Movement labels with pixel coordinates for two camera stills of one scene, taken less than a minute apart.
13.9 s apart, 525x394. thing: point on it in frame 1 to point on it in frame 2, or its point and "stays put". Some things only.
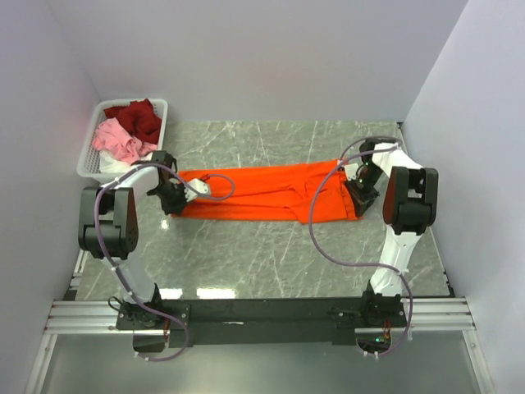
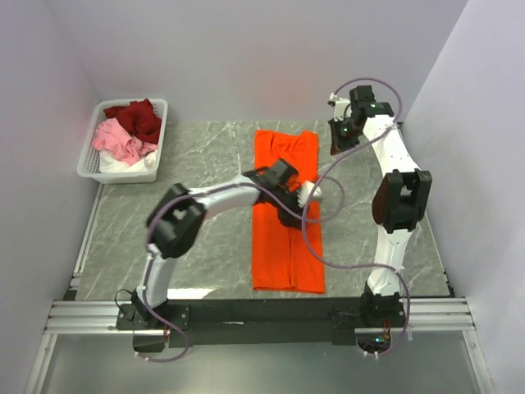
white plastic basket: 89,165 stays put
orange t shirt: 308,193 to 289,258
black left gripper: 177,208 to 289,220
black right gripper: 362,202 to 337,145
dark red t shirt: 140,118 stays put
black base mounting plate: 262,321 stays put
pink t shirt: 115,139 stays put
